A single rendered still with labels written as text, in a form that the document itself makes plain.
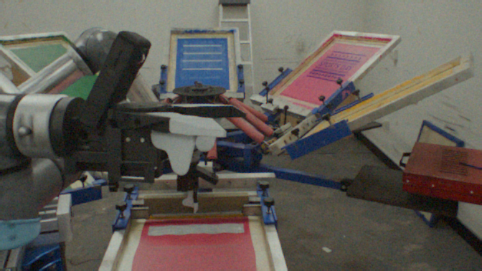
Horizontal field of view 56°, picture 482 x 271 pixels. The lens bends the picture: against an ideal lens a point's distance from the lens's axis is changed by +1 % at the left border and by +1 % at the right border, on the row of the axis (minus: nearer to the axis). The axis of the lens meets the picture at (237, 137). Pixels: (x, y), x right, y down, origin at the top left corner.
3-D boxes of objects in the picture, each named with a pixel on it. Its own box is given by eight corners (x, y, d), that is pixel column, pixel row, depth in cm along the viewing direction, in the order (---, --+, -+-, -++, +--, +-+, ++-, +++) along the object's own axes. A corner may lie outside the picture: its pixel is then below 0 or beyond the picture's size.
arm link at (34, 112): (49, 91, 55) (6, 96, 47) (84, 92, 55) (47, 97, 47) (52, 150, 57) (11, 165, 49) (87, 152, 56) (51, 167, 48)
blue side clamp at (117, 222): (127, 241, 164) (125, 224, 162) (112, 241, 164) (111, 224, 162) (139, 204, 193) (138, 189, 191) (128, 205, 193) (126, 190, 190)
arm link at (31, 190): (67, 215, 64) (59, 143, 61) (20, 259, 54) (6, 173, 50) (16, 211, 65) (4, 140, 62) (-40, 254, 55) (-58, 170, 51)
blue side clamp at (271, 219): (277, 236, 167) (277, 219, 165) (264, 236, 167) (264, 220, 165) (267, 201, 196) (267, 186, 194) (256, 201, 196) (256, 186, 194)
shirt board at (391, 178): (457, 195, 220) (460, 179, 217) (455, 231, 185) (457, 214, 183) (218, 153, 277) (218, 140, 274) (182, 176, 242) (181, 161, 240)
